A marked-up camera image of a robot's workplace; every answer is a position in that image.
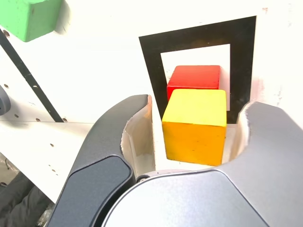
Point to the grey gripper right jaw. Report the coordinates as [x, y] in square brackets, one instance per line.
[260, 177]

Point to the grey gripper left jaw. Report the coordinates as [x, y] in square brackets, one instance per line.
[94, 165]

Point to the yellow cube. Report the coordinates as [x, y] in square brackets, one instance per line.
[194, 125]

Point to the red cube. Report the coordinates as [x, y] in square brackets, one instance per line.
[194, 76]

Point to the green cube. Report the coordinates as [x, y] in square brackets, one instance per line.
[23, 16]

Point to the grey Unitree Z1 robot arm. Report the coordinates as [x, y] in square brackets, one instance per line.
[3, 101]

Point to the black tape square outline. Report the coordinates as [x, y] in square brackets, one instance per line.
[151, 71]

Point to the black tape strip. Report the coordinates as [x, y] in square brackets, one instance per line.
[26, 75]

